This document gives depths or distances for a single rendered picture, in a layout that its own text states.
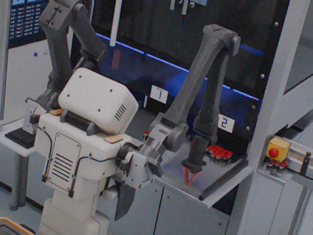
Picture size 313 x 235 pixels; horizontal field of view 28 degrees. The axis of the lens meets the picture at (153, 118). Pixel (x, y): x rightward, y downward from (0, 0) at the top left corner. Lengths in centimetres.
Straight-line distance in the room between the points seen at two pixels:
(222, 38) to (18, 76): 110
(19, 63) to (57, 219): 84
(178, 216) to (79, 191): 109
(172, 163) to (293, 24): 73
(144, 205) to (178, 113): 118
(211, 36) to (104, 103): 41
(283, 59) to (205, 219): 87
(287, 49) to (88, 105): 90
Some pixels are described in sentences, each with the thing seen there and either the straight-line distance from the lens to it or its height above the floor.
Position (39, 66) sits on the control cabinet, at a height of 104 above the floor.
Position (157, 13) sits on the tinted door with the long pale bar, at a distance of 279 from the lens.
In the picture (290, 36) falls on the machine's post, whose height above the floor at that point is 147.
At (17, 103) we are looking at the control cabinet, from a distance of 289.
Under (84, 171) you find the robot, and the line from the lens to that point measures 199.
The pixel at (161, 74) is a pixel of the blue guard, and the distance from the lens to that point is 283.
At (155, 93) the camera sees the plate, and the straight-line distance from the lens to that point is 287.
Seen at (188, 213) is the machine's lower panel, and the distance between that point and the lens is 301.
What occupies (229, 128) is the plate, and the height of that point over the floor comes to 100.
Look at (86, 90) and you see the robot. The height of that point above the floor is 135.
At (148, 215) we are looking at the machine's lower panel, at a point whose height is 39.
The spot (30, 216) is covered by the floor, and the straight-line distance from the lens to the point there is 369.
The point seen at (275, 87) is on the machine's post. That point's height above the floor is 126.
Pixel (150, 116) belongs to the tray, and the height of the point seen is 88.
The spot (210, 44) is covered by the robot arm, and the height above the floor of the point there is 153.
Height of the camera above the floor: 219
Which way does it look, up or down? 26 degrees down
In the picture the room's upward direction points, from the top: 11 degrees clockwise
